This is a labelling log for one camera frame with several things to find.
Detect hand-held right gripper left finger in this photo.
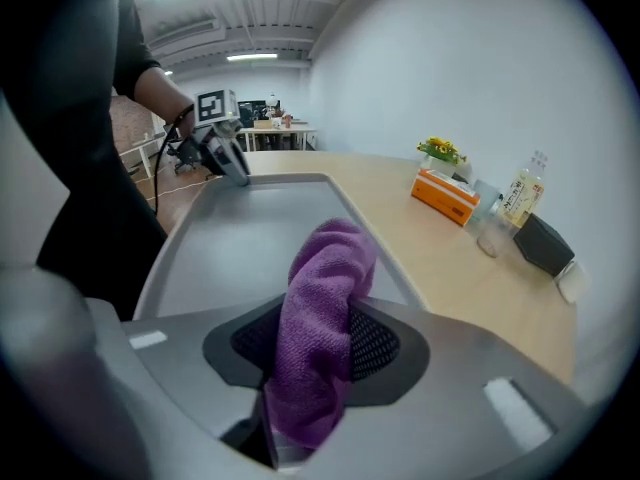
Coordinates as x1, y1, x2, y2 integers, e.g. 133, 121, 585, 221
87, 293, 286, 479

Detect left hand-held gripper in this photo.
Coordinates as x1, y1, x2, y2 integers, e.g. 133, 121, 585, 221
189, 88, 252, 188

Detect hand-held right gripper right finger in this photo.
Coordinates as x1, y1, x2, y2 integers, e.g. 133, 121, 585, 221
278, 296, 587, 480

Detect grey tray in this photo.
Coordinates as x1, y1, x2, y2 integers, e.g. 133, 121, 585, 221
133, 171, 426, 322

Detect purple cloth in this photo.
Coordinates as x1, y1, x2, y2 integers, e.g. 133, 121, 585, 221
263, 217, 379, 450

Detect person's left forearm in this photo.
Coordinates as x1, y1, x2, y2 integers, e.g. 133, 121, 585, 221
133, 66, 196, 137

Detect black office chair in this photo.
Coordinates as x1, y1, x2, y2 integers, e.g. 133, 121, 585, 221
167, 140, 205, 175

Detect black monitor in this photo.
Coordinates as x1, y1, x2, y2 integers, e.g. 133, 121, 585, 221
238, 100, 267, 129

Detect white long table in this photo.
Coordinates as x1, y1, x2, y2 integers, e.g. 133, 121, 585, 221
238, 125, 319, 153

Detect white desk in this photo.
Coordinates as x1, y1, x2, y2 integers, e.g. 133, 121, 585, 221
118, 132, 167, 179

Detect person's black clothed torso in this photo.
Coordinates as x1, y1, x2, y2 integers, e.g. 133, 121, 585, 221
0, 0, 169, 322

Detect clear glass jar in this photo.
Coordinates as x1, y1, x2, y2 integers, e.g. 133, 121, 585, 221
475, 208, 516, 259

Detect black box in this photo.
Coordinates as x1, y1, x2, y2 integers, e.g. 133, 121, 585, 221
513, 212, 576, 278

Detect orange box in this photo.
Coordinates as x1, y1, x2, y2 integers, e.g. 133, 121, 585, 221
410, 168, 481, 228

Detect clear glass cup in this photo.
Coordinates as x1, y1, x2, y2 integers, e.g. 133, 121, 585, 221
472, 178, 504, 215

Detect yellow drink bottle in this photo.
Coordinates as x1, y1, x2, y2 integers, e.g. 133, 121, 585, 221
502, 150, 549, 229

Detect yellow flowers in white pot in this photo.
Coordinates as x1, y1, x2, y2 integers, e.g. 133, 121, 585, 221
416, 136, 474, 179

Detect black cable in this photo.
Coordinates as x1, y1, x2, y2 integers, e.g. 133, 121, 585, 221
153, 125, 177, 217

